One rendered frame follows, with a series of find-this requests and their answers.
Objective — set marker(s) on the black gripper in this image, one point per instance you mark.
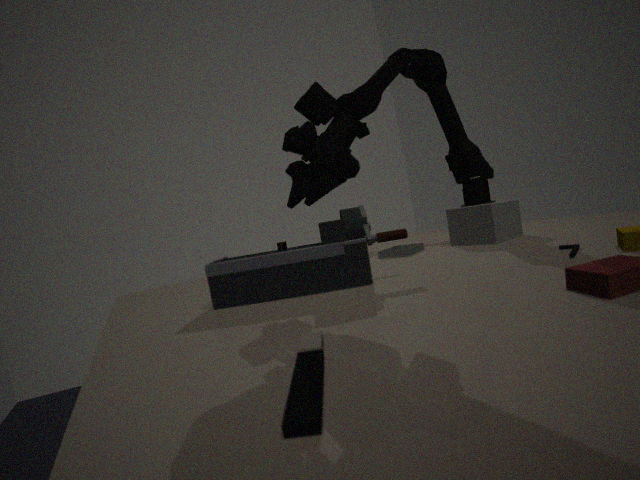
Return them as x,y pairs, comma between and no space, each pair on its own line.
325,171

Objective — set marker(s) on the olive yellow block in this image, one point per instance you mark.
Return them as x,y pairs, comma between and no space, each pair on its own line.
629,238

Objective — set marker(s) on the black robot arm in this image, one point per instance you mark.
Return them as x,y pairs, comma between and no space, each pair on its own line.
427,69

